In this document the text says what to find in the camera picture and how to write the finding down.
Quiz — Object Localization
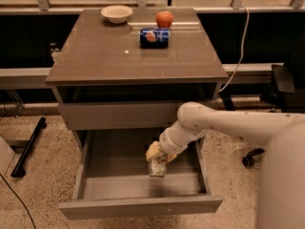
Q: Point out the red apple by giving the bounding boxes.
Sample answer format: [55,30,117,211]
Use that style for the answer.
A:
[155,10,173,29]

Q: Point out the white cable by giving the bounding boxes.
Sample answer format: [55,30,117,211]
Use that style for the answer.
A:
[218,6,251,94]

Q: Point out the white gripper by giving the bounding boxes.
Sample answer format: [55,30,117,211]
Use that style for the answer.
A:
[146,121,207,163]

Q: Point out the grey top drawer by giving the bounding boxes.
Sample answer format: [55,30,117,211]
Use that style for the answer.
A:
[58,100,183,131]

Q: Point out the black office chair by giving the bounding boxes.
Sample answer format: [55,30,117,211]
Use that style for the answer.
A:
[242,36,305,167]

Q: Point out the grey drawer cabinet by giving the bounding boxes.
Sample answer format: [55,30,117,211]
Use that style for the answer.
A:
[45,7,229,220]

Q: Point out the open grey middle drawer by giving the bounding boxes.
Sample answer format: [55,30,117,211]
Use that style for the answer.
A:
[59,129,222,219]

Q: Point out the blue pepsi can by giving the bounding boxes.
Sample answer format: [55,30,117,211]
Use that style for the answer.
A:
[139,28,171,49]

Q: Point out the black bar on floor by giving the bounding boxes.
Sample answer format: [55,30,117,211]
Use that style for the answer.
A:
[11,117,47,177]

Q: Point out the black cable on floor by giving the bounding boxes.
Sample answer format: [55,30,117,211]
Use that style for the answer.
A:
[0,173,38,229]

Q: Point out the white bowl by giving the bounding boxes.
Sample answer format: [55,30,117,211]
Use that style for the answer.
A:
[101,5,132,24]

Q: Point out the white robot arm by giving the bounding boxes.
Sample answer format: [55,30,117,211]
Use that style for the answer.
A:
[146,102,305,229]

